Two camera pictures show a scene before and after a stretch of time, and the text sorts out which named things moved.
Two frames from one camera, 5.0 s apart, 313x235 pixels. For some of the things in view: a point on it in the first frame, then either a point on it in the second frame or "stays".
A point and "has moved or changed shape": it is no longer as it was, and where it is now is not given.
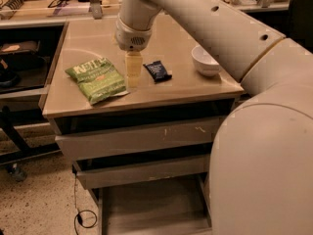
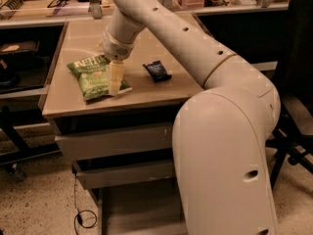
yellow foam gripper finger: [133, 69] -> [115, 75]
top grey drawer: [84, 145] stays
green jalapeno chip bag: [100, 79] has moved or changed shape
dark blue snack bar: [157, 71] stays
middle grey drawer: [103, 172] stays
